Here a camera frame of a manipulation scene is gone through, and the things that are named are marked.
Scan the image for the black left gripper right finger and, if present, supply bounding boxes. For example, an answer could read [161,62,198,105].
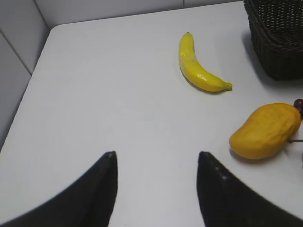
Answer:
[197,151,303,227]

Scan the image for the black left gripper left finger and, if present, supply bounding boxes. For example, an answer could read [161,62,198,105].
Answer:
[3,151,118,227]

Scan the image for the yellow banana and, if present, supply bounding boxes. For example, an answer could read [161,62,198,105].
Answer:
[178,32,233,93]

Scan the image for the black woven basket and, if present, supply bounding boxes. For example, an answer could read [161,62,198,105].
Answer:
[243,0,303,81]

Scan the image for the yellow mango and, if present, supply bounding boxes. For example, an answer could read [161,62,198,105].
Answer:
[229,103,302,160]

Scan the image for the purple grape bunch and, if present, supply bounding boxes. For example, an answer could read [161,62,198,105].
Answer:
[288,98,303,170]

